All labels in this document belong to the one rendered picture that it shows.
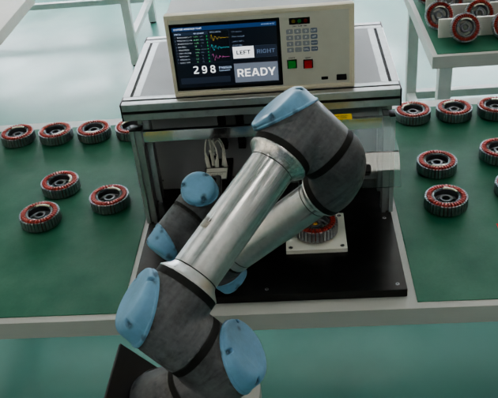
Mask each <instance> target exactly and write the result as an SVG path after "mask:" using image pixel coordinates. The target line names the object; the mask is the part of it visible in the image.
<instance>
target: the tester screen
mask: <svg viewBox="0 0 498 398"><path fill-rule="evenodd" d="M172 39H173V44H174V50H175V60H176V65H177V71H178V77H179V86H180V88H197V87H210V86H223V85H236V84H261V83H274V82H280V74H279V62H278V50H277V56H271V57H258V58H234V59H233V53H232V47H243V46H255V45H267V44H276V46H277V26H276V21H267V22H255V23H243V24H220V25H209V26H197V27H185V28H172ZM271 61H277V63H278V75H279V81H254V82H241V83H236V80H235V72H234V65H233V64H234V63H247V62H271ZM216 64H217V73H214V74H201V75H193V73H192V67H191V66H203V65H216ZM219 76H230V77H231V81H229V82H216V83H203V84H182V82H181V78H194V77H219Z"/></svg>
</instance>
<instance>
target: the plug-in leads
mask: <svg viewBox="0 0 498 398"><path fill-rule="evenodd" d="M218 139H219V140H216V141H215V142H214V139H212V140H211V139H208V141H209V152H210V154H209V157H208V156H207V155H206V141H207V139H206V141H205V160H206V166H207V168H211V166H213V167H219V159H218V154H217V148H216V145H215V143H216V142H217V141H218V142H219V143H220V145H221V149H222V165H221V166H222V167H227V166H228V164H227V160H226V154H225V149H224V144H223V142H222V140H221V139H220V138H218ZM222 145H223V147H222ZM214 148H215V149H214ZM215 150H216V151H215ZM215 152H216V154H215ZM210 163H212V165H211V166H210Z"/></svg>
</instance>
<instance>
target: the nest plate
mask: <svg viewBox="0 0 498 398"><path fill-rule="evenodd" d="M335 215H336V217H337V218H338V233H337V234H336V235H335V236H334V237H333V238H332V239H330V240H328V241H326V242H320V243H316V241H315V243H309V242H305V241H301V240H299V239H298V238H297V237H296V236H293V237H292V238H291V239H290V240H288V241H287V242H286V254H302V253H337V252H348V246H347V240H346V233H345V221H344V214H343V213H338V214H335Z"/></svg>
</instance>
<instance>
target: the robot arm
mask: <svg viewBox="0 0 498 398"><path fill-rule="evenodd" d="M251 126H252V128H253V130H254V131H257V133H256V134H255V135H254V137H253V138H252V139H251V151H252V154H251V155H250V157H249V158H248V160H247V161H246V163H245V164H244V165H243V166H242V167H241V169H240V171H239V172H238V173H237V175H236V176H235V178H234V179H233V180H232V181H231V183H230V184H229V185H228V187H227V188H226V190H225V191H224V192H223V193H222V180H221V176H220V175H211V176H210V175H209V174H207V173H205V172H201V171H196V172H193V173H190V174H189V175H188V176H186V177H185V179H184V180H183V181H182V184H181V191H180V192H181V194H180V195H179V196H178V197H177V199H176V200H175V203H174V204H173V205H172V206H171V208H170V209H169V210H168V211H167V212H166V214H165V215H164V216H163V218H162V219H161V220H160V222H159V223H157V224H156V227H155V228H154V229H153V231H152V233H151V234H150V235H149V237H148V238H147V241H146V242H147V245H148V247H149V248H150V249H151V250H152V251H154V252H155V253H156V254H158V255H159V256H161V257H162V258H163V259H165V260H166V261H167V262H161V263H160V264H159V265H158V267H157V268H156V269H154V268H145V269H144V270H143V271H141V272H140V273H139V274H138V276H137V278H136V279H134V281H133V282H132V283H131V285H130V286H129V287H128V289H127V291H126V293H125V295H124V296H123V299H122V301H121V303H120V304H119V308H118V310H117V313H116V316H115V327H116V330H117V331H118V333H119V334H120V335H121V336H122V337H124V338H125V339H126V340H128V341H129V342H130V343H131V345H132V346H133V347H135V348H137V349H139V350H140V351H142V352H143V353H144V354H146V355H147V356H149V357H150V358H151V359H152V360H154V361H155V362H157V363H158V364H159V365H161V367H156V368H152V369H150V370H147V371H146V372H144V373H143V374H142V375H141V376H139V377H138V378H137V379H136V380H135V381H134V383H133V384H132V386H131V389H130V398H240V397H242V396H244V395H247V394H249V393H250V392H251V390H252V389H253V388H254V387H256V386H257V385H259V384H260V383H261V382H262V380H263V378H264V377H265V375H266V356H265V352H264V350H263V348H262V344H261V342H260V340H259V339H258V337H257V336H256V334H255V332H254V331H253V330H252V329H251V328H250V327H249V326H248V325H247V324H246V323H244V322H243V321H241V320H239V319H230V320H227V321H225V322H224V323H223V324H222V323H221V322H220V321H218V320H217V319H216V318H215V317H213V316H212V315H211V314H210V312H211V310H212V309H213V308H214V306H215V305H216V303H217V300H216V295H215V289H217V290H219V291H221V292H223V293H224V294H231V293H232V292H234V291H235V290H237V288H238V287H239V286H240V285H241V284H242V283H243V281H244V280H245V278H246V276H247V268H248V267H250V266H251V265H253V264H254V263H255V262H257V261H259V260H260V259H262V258H263V257H265V256H266V255H267V254H268V253H270V252H272V251H273V250H275V249H277V248H278V247H279V246H280V245H282V244H283V243H285V242H287V241H288V240H290V239H291V238H292V237H293V236H295V235H297V234H298V233H300V232H301V231H302V230H304V229H305V228H307V227H308V226H310V225H311V224H313V223H314V222H315V221H317V220H319V219H320V218H321V217H323V216H334V215H335V214H337V213H338V212H340V211H341V210H342V209H344V208H345V207H346V206H347V205H348V204H349V203H350V202H351V201H352V200H353V198H354V197H355V196H356V195H357V193H358V191H359V189H360V187H361V185H362V183H363V181H364V176H365V171H366V155H365V151H364V147H363V145H362V143H361V142H360V140H359V138H358V137H357V136H356V135H355V133H353V132H352V131H350V130H349V129H348V128H347V127H346V126H345V125H344V124H343V123H342V122H341V121H340V120H339V119H338V118H337V117H335V116H334V115H333V114H332V113H331V112H330V111H329V110H328V109H327V108H326V107H325V106H324V105H323V104H322V103H321V102H319V101H318V98H317V97H314V96H313V95H312V94H311V93H310V92H309V91H308V90H307V89H305V88H303V87H300V86H295V87H292V88H289V89H287V90H286V91H284V92H283V93H282V94H280V95H279V96H277V97H276V98H275V99H273V100H272V101H271V102H270V103H268V104H267V105H266V106H265V107H264V108H263V109H262V110H261V111H260V112H259V113H258V114H257V115H256V117H255V118H254V120H253V122H252V123H251ZM298 180H302V184H301V185H300V186H298V187H297V188H295V189H294V190H293V191H292V192H290V193H289V194H287V195H286V196H285V197H283V198H282V199H280V200H279V201H278V199H279V198H280V196H281V195H282V194H283V193H284V191H285V189H286V188H287V186H288V185H289V183H290V182H292V181H298ZM276 202H277V203H276Z"/></svg>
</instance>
